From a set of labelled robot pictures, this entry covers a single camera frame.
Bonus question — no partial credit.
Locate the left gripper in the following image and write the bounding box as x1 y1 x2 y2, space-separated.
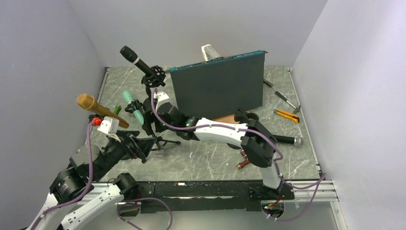
93 129 157 180

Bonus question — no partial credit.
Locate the black tripod shock mount stand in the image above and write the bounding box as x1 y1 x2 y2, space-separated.
124 99 181 151

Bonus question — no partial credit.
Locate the mint green microphone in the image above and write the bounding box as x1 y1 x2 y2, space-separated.
122 91 144 125

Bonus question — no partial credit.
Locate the black round base clip stand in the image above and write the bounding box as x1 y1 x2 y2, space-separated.
226 107 260 150

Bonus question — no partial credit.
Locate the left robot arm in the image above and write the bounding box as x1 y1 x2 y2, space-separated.
28 130 157 230

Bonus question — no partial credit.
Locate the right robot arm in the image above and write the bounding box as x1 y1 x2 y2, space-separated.
144 92 301 199

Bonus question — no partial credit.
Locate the gold microphone black stand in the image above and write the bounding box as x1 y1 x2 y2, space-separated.
88 114 103 126

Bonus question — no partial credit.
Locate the black microphone white band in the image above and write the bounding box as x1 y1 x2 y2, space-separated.
120 46 157 77

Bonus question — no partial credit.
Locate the green marker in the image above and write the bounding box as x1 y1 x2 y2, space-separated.
114 105 122 115

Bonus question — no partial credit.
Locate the dark grey upright board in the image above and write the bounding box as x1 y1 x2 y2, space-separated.
170 50 267 119

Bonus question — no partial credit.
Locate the wooden board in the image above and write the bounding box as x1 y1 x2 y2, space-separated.
212 110 259 124

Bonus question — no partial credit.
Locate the yellow utility knife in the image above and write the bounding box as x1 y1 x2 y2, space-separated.
273 109 300 123

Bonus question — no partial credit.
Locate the small black hammer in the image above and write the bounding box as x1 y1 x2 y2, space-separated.
275 91 301 114

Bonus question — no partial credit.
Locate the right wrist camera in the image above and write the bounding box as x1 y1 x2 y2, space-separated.
153 91 169 110

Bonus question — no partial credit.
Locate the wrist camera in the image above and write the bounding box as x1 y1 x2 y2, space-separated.
90 116 119 135
153 91 169 110

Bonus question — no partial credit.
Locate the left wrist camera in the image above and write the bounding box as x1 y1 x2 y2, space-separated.
90 116 119 135

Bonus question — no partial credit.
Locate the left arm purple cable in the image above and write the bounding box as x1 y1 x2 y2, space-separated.
30 122 96 230

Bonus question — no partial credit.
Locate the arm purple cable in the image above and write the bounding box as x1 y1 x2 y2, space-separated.
30 122 96 230
150 88 327 222

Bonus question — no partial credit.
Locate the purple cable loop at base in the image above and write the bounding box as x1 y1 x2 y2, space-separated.
116 192 174 230

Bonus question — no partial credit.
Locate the white bracket behind board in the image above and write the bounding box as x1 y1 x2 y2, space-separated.
201 44 221 61

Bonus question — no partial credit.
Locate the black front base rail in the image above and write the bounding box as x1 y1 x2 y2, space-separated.
130 180 294 214

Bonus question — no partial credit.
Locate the black screwdriver handle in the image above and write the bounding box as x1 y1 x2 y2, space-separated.
263 79 273 88

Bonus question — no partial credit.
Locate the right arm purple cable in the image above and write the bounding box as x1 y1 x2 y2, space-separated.
150 88 327 222

